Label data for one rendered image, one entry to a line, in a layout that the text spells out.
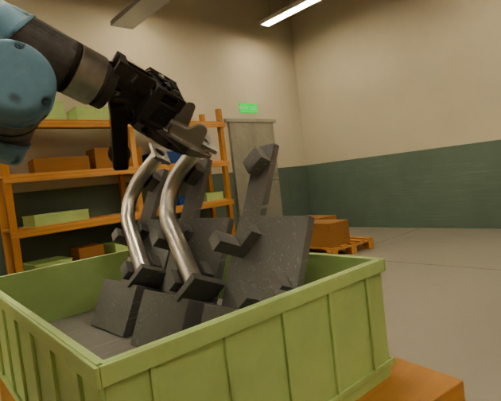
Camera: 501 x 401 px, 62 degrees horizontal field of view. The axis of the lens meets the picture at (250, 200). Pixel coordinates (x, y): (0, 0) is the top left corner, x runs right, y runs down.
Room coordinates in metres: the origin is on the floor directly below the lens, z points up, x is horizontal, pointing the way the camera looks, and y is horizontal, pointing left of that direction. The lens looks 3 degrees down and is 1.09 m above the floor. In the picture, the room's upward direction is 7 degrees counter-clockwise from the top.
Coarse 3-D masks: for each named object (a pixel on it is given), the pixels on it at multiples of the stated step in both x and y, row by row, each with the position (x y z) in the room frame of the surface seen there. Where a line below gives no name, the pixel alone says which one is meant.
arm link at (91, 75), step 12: (84, 48) 0.58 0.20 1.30; (84, 60) 0.57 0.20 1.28; (96, 60) 0.58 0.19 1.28; (108, 60) 0.61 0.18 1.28; (84, 72) 0.57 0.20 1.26; (96, 72) 0.58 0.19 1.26; (108, 72) 0.60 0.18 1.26; (72, 84) 0.57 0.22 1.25; (84, 84) 0.57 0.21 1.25; (96, 84) 0.58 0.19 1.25; (72, 96) 0.59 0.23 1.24; (84, 96) 0.59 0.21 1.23; (96, 96) 0.59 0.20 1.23
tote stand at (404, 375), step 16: (400, 368) 0.60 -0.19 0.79; (416, 368) 0.59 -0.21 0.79; (0, 384) 0.71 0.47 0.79; (384, 384) 0.56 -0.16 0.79; (400, 384) 0.56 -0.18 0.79; (416, 384) 0.55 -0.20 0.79; (432, 384) 0.55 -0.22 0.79; (448, 384) 0.54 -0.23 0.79; (368, 400) 0.53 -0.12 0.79; (384, 400) 0.52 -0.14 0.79; (400, 400) 0.52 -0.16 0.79; (416, 400) 0.51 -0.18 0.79; (432, 400) 0.51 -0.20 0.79; (448, 400) 0.53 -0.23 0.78; (464, 400) 0.55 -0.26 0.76
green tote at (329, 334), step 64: (320, 256) 0.66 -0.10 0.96; (0, 320) 0.66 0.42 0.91; (256, 320) 0.43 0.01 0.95; (320, 320) 0.49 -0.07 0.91; (384, 320) 0.58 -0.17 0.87; (64, 384) 0.40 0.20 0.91; (128, 384) 0.34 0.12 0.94; (192, 384) 0.38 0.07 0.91; (256, 384) 0.42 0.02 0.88; (320, 384) 0.49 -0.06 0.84
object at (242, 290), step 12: (240, 228) 0.61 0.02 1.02; (252, 228) 0.60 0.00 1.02; (216, 240) 0.59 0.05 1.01; (228, 240) 0.59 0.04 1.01; (240, 240) 0.60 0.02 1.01; (252, 240) 0.60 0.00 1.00; (228, 252) 0.60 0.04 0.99; (240, 252) 0.61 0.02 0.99; (276, 276) 0.53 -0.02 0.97; (240, 288) 0.51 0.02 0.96; (252, 288) 0.52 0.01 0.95; (264, 288) 0.54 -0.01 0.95; (276, 288) 0.52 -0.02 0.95; (288, 288) 0.52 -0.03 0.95; (240, 300) 0.51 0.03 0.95; (252, 300) 0.51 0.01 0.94
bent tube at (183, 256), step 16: (208, 144) 0.74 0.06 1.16; (192, 160) 0.75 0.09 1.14; (176, 176) 0.76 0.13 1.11; (176, 192) 0.76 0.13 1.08; (160, 208) 0.75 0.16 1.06; (176, 224) 0.72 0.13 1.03; (176, 240) 0.68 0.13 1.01; (176, 256) 0.66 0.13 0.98; (192, 256) 0.66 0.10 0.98; (192, 272) 0.63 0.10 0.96
